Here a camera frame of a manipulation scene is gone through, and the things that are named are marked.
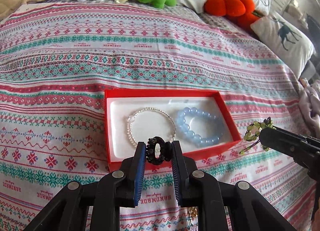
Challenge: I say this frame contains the blue bead bracelet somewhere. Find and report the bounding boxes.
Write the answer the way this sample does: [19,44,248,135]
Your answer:
[175,106,226,148]

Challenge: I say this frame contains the red jewelry box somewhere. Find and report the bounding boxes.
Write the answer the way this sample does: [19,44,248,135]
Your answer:
[105,88,241,171]

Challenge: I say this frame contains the deer print pillow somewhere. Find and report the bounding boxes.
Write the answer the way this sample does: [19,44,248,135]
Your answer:
[251,11,315,79]

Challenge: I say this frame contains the black hair claw clip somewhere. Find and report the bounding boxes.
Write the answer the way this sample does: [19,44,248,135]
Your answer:
[146,137,172,166]

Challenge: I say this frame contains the clear bead bracelet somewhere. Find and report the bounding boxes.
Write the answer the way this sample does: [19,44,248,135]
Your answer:
[126,107,177,148]

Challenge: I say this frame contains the patterned handmade bedspread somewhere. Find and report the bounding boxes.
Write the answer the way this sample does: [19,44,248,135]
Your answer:
[1,0,309,230]

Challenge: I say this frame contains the gold hoop earrings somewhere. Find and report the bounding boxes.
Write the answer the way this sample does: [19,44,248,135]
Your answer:
[187,207,199,222]

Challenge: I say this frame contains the orange pumpkin plush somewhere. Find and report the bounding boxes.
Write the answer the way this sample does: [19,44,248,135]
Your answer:
[203,0,262,34]

